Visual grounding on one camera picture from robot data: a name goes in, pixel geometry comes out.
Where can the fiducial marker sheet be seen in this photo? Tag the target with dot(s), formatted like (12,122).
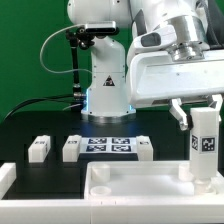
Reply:
(108,145)

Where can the white front rail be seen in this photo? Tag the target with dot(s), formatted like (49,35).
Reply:
(96,212)

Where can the white desk top tray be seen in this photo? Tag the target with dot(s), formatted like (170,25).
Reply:
(139,180)

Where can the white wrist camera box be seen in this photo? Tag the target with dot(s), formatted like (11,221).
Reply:
(157,40)

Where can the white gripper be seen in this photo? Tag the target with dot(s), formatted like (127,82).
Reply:
(154,79)

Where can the grey depth camera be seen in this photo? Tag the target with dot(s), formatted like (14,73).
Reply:
(101,28)

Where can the white left rail block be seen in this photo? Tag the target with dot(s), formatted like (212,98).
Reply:
(7,177)

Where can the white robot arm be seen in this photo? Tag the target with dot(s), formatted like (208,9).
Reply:
(199,25)

